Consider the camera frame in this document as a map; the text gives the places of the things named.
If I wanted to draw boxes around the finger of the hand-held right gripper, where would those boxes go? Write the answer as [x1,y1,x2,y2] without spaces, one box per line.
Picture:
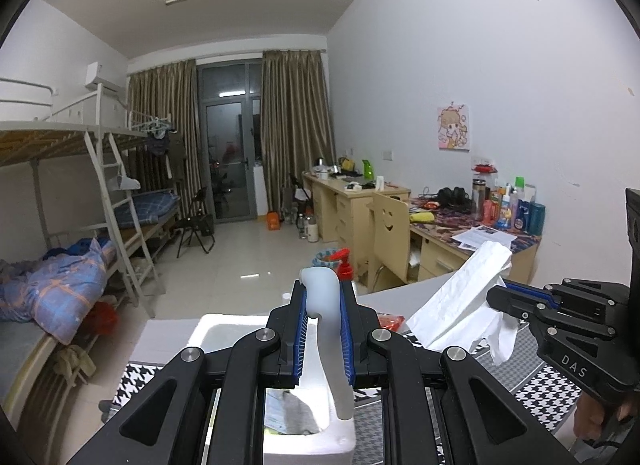
[485,286,618,341]
[502,279,628,313]

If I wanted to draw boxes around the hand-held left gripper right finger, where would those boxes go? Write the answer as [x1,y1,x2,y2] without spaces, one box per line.
[340,280,576,465]

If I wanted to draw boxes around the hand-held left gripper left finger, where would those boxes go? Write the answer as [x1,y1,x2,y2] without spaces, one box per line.
[65,280,307,465]

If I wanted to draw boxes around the white towel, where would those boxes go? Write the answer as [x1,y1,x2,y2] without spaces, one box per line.
[406,240,518,366]

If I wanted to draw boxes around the grey sock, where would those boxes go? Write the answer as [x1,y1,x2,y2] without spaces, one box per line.
[280,390,321,436]

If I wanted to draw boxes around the white foam box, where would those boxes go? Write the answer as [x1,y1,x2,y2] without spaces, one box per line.
[192,314,357,465]

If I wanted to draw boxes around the person's right hand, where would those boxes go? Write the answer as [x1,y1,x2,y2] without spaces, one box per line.
[572,386,640,441]

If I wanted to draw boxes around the houndstooth table mat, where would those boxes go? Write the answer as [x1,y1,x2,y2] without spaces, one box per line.
[111,330,586,465]

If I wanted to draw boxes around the white lotion pump bottle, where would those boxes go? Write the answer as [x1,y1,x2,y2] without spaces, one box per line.
[328,248,355,282]

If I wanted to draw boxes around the printed paper sheets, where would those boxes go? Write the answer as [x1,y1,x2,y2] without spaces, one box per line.
[452,225,515,251]

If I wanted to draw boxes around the row of toiletry bottles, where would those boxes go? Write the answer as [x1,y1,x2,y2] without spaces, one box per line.
[470,160,546,236]

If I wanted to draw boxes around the desk with patterned cover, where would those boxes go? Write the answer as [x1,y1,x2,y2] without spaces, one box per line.
[407,195,543,291]

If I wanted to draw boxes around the wooden smiley chair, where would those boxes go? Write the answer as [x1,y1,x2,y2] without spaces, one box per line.
[367,190,412,291]

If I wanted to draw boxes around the black headphones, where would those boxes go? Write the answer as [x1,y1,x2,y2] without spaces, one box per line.
[437,186,471,211]

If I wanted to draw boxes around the wooden desk with drawers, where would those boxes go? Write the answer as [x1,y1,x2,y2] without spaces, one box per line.
[302,170,412,246]

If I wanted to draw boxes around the white panel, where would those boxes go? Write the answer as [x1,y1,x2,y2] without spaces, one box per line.
[252,164,266,220]

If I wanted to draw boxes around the red bag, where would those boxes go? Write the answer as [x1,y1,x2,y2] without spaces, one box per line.
[87,297,121,341]

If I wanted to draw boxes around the blue mattress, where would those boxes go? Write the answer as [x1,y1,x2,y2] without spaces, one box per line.
[112,191,181,226]

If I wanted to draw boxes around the white bunk bed ladder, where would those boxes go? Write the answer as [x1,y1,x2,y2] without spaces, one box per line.
[85,130,166,318]

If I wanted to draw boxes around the glass balcony door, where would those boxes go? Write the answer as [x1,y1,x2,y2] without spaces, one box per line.
[197,59,264,220]

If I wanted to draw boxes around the brown curtain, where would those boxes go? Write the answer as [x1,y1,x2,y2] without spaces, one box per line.
[261,49,337,218]
[127,59,203,226]

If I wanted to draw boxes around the olive hanging jacket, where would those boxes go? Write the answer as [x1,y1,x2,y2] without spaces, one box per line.
[167,132,187,181]

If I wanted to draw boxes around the beige cloth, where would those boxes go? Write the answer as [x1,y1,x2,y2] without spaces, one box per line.
[52,345,96,386]

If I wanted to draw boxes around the blue plaid quilt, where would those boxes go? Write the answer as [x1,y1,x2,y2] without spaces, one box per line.
[0,237,118,346]

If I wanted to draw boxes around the dark hanging clothes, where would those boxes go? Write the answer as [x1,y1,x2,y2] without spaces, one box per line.
[145,118,171,156]

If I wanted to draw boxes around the white metal bunk bed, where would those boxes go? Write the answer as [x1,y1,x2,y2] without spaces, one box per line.
[125,110,183,266]
[0,78,166,416]

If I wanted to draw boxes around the white air conditioner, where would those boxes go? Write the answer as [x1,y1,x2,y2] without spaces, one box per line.
[86,62,123,92]

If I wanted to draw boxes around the pink cartoon wall poster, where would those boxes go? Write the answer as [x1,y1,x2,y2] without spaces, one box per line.
[437,104,472,152]

